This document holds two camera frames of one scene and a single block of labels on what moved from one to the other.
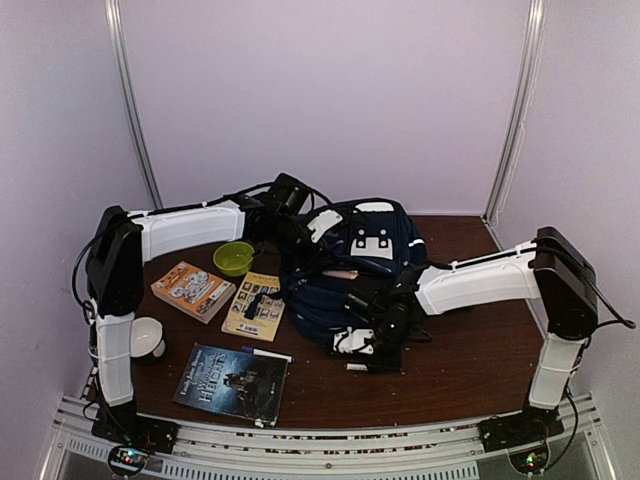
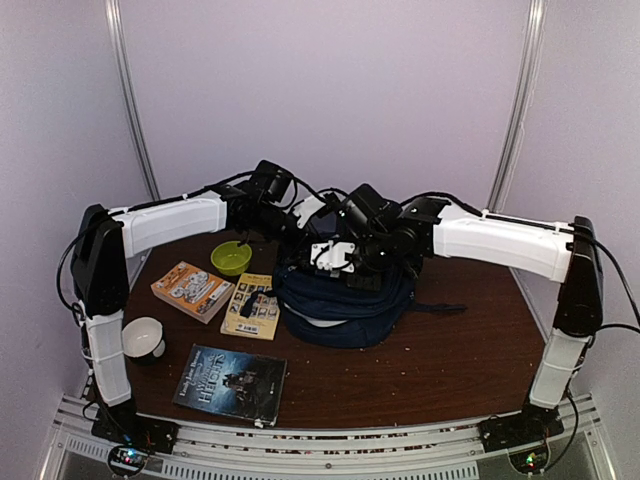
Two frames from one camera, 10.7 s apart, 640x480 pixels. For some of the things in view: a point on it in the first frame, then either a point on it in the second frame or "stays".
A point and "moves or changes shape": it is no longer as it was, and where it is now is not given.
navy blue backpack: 365,254 moves or changes shape
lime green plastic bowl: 233,258 stays
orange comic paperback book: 196,291 stays
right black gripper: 392,364 → 369,283
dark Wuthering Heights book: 234,382 stays
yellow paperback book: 269,313 stays
